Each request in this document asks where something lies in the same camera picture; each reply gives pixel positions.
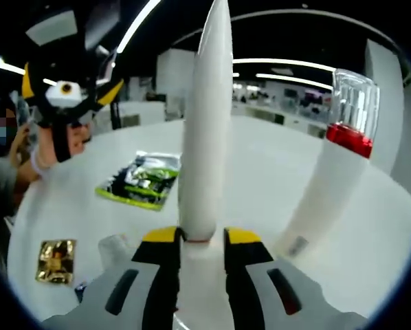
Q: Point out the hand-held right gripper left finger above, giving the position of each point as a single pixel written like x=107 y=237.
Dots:
x=106 y=302

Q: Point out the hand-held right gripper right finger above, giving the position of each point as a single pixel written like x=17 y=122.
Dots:
x=277 y=302

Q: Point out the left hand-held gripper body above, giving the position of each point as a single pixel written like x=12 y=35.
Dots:
x=63 y=98

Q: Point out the gold skincare sachet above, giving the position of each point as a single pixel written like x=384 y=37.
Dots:
x=56 y=263

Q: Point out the green black skincare sachet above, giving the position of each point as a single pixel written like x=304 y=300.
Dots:
x=140 y=182

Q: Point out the tall white skincare tube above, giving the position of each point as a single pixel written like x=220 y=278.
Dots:
x=205 y=137

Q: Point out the white tube red cap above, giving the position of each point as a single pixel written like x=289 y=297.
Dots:
x=329 y=189

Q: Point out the person's left hand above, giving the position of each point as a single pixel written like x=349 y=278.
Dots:
x=79 y=141

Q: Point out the small blue item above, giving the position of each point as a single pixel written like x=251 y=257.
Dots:
x=81 y=292

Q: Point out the square ceiling air vent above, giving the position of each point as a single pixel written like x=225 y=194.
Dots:
x=52 y=27

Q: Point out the white square pillar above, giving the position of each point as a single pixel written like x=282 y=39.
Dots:
x=174 y=82
x=384 y=103

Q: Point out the dark hanging ceiling panel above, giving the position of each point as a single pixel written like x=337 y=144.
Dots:
x=102 y=20

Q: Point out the long curved ceiling light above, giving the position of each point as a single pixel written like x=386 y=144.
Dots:
x=136 y=27

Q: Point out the straight ceiling light strip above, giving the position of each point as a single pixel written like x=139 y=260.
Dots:
x=295 y=80
x=281 y=62

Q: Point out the row of office desks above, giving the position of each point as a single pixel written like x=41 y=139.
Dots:
x=288 y=117

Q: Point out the white ceiling track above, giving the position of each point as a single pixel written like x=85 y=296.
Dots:
x=295 y=14

